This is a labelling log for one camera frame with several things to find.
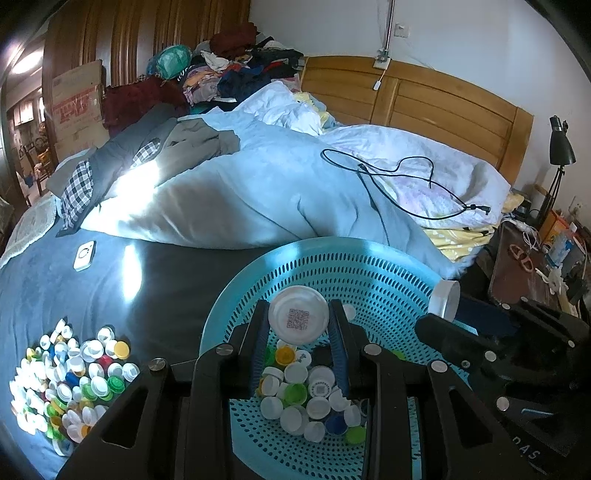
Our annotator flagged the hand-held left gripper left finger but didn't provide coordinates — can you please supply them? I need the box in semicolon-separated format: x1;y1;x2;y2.
56;299;273;480

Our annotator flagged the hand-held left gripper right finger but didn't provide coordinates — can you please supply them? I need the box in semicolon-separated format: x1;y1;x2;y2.
328;299;539;480

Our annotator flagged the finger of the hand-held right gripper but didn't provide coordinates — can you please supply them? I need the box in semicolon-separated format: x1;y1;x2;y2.
455;295;578;352
414;314;514;384

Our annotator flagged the white bottle cap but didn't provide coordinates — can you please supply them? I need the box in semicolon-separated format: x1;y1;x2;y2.
428;280;461;321

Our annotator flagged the white cap with printed code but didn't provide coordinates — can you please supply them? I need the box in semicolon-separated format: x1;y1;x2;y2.
268;285;331;344

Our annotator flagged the teal perforated plastic basket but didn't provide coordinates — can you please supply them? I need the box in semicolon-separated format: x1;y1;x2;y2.
199;236;467;480

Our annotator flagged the small heap of bottle caps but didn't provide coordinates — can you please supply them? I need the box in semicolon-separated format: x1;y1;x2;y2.
256;305;407;446

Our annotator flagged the large pile of bottle caps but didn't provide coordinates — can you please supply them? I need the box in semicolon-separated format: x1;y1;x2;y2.
8;318;141;457

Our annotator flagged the dark brown nightstand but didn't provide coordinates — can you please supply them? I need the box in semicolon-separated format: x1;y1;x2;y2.
475;219;591;315

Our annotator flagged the yellow dotted sheet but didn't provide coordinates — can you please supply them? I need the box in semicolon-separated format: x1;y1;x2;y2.
422;191;525;264

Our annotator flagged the clear plastic packet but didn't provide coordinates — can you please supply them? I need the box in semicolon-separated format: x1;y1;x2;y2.
547;228;585;268

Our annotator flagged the grey-blue bed sheet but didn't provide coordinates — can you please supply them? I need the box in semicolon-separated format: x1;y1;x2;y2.
0;231;287;478

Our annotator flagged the orange box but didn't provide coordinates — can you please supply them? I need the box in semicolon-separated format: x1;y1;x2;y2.
540;210;571;243

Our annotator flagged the light blue duvet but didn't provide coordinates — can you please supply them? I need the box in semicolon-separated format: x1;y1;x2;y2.
81;111;458;280

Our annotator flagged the black desk lamp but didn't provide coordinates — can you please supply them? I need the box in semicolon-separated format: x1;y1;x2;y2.
531;115;578;222

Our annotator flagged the small white flat device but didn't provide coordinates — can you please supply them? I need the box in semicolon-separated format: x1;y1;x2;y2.
73;240;97;272

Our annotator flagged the wooden headboard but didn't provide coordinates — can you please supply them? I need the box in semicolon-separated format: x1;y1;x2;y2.
300;55;534;185

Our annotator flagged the white quilt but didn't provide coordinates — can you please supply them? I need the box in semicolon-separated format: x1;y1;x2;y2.
238;80;512;229

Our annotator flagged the plaid shirt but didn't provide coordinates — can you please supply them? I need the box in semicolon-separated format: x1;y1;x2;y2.
55;138;162;238

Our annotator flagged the white lace pillow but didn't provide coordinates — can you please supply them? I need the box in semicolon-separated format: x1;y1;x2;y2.
0;196;58;268

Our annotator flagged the heap of mixed clothes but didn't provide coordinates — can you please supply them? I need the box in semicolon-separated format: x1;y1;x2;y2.
182;21;308;109

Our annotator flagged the maroon blanket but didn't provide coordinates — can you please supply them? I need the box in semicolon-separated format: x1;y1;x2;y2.
102;76;190;139

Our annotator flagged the teal plastic bag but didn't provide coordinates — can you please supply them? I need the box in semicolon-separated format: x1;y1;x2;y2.
148;45;192;81

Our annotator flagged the cardboard box with red print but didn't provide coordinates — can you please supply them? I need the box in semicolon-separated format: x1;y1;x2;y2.
48;60;109;160

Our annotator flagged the brown wooden wardrobe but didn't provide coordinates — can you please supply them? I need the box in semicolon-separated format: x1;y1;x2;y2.
41;0;252;88

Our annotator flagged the ceiling lamp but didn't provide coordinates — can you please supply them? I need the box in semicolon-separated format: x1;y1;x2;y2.
9;48;44;75

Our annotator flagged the black cable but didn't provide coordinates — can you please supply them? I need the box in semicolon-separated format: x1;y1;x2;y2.
321;148;492;232

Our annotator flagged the grey wall conduit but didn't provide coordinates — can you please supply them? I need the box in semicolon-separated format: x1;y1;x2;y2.
376;0;398;70

